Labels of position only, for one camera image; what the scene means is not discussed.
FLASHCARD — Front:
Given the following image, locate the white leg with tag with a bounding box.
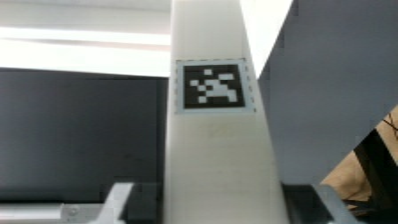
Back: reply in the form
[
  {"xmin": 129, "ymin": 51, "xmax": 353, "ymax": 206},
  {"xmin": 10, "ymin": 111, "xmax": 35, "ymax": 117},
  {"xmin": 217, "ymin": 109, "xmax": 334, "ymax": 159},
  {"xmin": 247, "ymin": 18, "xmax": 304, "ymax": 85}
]
[{"xmin": 163, "ymin": 0, "xmax": 291, "ymax": 224}]

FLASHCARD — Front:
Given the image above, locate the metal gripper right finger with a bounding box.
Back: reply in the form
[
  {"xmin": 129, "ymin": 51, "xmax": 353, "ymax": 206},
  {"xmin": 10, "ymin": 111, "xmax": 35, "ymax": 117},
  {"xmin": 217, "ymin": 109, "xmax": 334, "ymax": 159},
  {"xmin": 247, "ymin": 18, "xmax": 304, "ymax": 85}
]
[{"xmin": 312, "ymin": 185, "xmax": 364, "ymax": 224}]

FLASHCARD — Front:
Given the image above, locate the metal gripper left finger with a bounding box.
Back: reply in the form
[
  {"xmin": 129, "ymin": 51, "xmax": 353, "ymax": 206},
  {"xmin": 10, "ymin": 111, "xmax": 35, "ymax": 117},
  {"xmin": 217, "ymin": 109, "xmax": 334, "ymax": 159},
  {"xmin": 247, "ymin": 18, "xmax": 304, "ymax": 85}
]
[{"xmin": 60, "ymin": 183, "xmax": 135, "ymax": 224}]

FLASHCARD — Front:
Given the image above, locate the white L-shaped fence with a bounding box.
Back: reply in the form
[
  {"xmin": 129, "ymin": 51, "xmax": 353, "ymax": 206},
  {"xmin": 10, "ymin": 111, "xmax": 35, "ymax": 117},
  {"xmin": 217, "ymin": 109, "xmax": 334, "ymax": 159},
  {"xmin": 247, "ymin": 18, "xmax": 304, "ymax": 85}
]
[{"xmin": 0, "ymin": 0, "xmax": 293, "ymax": 77}]

